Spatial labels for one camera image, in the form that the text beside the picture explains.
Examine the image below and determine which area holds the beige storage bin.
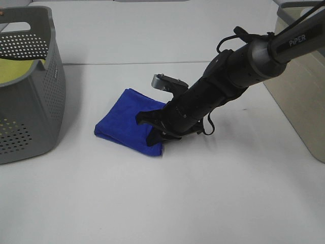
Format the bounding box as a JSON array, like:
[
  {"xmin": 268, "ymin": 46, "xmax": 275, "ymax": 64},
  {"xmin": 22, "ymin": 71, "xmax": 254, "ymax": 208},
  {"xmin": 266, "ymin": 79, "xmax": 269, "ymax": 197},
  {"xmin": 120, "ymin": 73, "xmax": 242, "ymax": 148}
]
[{"xmin": 263, "ymin": 0, "xmax": 325, "ymax": 164}]

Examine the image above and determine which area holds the yellow folded towel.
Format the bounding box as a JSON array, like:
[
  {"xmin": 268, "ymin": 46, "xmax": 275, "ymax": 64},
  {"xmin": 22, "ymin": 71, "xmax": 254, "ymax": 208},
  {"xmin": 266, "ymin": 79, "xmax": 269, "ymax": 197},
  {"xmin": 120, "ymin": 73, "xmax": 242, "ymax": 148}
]
[{"xmin": 1, "ymin": 58, "xmax": 36, "ymax": 85}]

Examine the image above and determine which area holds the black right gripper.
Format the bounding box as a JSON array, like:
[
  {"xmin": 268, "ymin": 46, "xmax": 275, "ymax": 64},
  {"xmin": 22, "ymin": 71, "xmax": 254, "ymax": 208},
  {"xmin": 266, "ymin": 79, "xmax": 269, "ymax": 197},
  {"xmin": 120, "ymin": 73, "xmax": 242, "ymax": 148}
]
[{"xmin": 137, "ymin": 76, "xmax": 229, "ymax": 146}]

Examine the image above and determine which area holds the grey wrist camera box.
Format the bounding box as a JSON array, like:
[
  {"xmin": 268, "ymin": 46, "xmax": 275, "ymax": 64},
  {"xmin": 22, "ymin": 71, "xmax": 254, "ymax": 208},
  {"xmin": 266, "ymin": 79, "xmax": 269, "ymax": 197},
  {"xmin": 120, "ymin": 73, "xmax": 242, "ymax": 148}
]
[{"xmin": 151, "ymin": 74, "xmax": 188, "ymax": 97}]

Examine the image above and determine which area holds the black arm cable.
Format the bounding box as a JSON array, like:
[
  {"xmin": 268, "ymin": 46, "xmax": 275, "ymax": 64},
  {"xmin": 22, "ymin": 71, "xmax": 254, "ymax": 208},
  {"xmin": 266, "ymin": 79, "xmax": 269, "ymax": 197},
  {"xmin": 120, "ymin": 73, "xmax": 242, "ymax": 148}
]
[{"xmin": 203, "ymin": 0, "xmax": 325, "ymax": 136}]

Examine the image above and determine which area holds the grey perforated plastic basket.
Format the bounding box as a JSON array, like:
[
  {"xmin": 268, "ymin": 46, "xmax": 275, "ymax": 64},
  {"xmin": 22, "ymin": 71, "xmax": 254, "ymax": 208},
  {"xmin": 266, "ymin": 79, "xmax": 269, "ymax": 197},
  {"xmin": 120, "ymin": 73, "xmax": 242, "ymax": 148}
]
[{"xmin": 1, "ymin": 6, "xmax": 66, "ymax": 164}]

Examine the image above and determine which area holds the blue towel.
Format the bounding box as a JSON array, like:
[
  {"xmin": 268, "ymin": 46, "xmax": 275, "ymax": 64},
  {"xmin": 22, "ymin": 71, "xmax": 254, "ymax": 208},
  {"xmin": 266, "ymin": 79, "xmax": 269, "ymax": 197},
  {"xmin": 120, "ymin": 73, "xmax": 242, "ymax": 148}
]
[{"xmin": 94, "ymin": 88, "xmax": 165, "ymax": 157}]

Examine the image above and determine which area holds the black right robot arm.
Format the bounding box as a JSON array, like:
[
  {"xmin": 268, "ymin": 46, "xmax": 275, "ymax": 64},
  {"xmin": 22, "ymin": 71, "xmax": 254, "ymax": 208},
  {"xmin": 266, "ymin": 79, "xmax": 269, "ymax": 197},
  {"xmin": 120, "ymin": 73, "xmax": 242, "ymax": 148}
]
[{"xmin": 136, "ymin": 2, "xmax": 324, "ymax": 146}]

